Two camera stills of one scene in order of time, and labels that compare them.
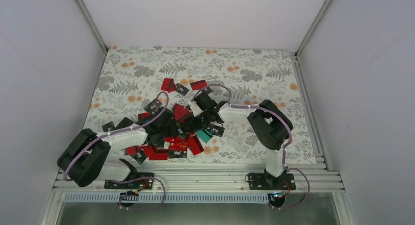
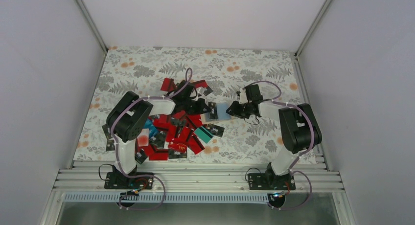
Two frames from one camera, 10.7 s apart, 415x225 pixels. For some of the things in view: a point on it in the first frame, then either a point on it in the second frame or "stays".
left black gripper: (172, 132) -> (199, 109)
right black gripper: (194, 125) -> (234, 111)
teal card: (204, 135) stays
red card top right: (198, 84) stays
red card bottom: (159, 156) stays
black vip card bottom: (176, 154) stays
